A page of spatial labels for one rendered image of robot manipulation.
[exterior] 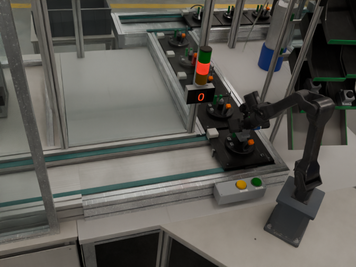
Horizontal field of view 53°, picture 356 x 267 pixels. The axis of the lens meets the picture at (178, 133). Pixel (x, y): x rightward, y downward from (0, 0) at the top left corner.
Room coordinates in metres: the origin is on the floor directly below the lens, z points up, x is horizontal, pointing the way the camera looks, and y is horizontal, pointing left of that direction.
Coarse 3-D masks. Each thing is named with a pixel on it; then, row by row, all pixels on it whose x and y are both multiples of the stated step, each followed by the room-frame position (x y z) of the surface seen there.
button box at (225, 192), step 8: (256, 176) 1.06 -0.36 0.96; (216, 184) 0.99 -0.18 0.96; (224, 184) 0.99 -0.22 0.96; (232, 184) 1.00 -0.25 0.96; (248, 184) 1.01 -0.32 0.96; (264, 184) 1.02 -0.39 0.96; (216, 192) 0.96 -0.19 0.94; (224, 192) 0.95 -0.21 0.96; (232, 192) 0.95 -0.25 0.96; (240, 192) 0.96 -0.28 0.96; (248, 192) 0.97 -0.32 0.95; (256, 192) 0.99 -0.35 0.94; (264, 192) 1.00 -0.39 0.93; (216, 200) 0.95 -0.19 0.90; (224, 200) 0.93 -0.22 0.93; (232, 200) 0.95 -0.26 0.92; (240, 200) 0.96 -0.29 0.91
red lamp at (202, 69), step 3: (198, 63) 1.26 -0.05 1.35; (201, 63) 1.25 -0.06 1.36; (198, 66) 1.26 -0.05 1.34; (201, 66) 1.25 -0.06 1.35; (204, 66) 1.25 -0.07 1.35; (207, 66) 1.25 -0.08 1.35; (198, 69) 1.25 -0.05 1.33; (201, 69) 1.25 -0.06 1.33; (204, 69) 1.25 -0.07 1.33; (207, 69) 1.25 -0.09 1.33; (198, 72) 1.25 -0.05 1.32; (201, 72) 1.25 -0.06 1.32; (204, 72) 1.25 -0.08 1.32; (207, 72) 1.26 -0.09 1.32
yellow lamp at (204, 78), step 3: (195, 75) 1.27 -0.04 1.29; (198, 75) 1.25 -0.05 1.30; (201, 75) 1.25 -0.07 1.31; (204, 75) 1.25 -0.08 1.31; (207, 75) 1.26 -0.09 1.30; (195, 78) 1.26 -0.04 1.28; (198, 78) 1.25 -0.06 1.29; (201, 78) 1.25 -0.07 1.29; (204, 78) 1.25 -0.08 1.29; (195, 81) 1.26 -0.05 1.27; (198, 81) 1.25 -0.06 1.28; (201, 81) 1.25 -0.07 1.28; (204, 81) 1.25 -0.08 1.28; (198, 84) 1.25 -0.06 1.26; (201, 84) 1.25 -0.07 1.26; (204, 84) 1.25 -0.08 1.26
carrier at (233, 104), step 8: (216, 96) 1.50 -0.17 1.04; (200, 104) 1.51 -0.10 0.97; (208, 104) 1.47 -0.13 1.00; (216, 104) 1.50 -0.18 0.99; (224, 104) 1.51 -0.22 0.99; (232, 104) 1.54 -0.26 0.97; (200, 112) 1.44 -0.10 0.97; (208, 112) 1.43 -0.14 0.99; (216, 112) 1.43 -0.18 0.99; (232, 112) 1.45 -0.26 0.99; (240, 112) 1.48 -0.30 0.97; (200, 120) 1.38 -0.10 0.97; (208, 120) 1.38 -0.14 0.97; (216, 120) 1.39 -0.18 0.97; (224, 120) 1.40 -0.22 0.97; (240, 120) 1.42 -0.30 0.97; (208, 128) 1.32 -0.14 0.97; (216, 128) 1.33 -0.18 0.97; (224, 128) 1.35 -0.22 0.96
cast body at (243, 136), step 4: (244, 128) 1.21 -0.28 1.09; (236, 132) 1.24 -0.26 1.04; (240, 132) 1.21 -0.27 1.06; (244, 132) 1.21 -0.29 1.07; (248, 132) 1.22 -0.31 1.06; (240, 136) 1.20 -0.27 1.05; (244, 136) 1.20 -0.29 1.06; (248, 136) 1.20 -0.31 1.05; (240, 140) 1.19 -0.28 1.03; (244, 140) 1.20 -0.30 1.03
